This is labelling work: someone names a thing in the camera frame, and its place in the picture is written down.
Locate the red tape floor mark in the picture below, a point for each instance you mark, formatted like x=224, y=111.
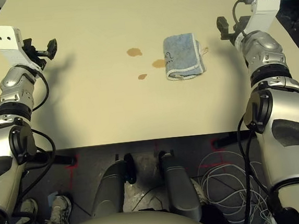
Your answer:
x=72, y=176
x=211, y=165

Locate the black table foot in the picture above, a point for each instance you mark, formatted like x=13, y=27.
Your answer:
x=225, y=142

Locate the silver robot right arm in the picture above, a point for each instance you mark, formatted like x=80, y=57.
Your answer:
x=264, y=47

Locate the grey robot right leg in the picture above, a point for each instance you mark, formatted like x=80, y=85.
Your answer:
x=180, y=190

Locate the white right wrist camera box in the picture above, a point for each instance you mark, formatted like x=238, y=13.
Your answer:
x=265, y=2

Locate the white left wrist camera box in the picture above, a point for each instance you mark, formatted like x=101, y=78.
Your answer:
x=7, y=38

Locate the grey robot left leg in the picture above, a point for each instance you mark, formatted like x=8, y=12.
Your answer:
x=109, y=191

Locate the grey robot leg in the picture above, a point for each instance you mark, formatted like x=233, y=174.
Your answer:
x=109, y=191
x=180, y=190

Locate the blue terry rag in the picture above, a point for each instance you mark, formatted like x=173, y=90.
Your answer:
x=178, y=54

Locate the brown liquid puddle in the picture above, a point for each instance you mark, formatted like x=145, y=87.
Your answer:
x=133, y=52
x=158, y=63
x=142, y=76

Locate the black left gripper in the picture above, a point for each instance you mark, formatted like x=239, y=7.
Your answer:
x=36, y=56

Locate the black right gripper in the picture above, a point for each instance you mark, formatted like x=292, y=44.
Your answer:
x=237, y=34

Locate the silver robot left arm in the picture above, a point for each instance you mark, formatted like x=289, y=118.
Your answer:
x=16, y=81

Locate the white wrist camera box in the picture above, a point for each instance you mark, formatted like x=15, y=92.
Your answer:
x=265, y=2
x=7, y=38

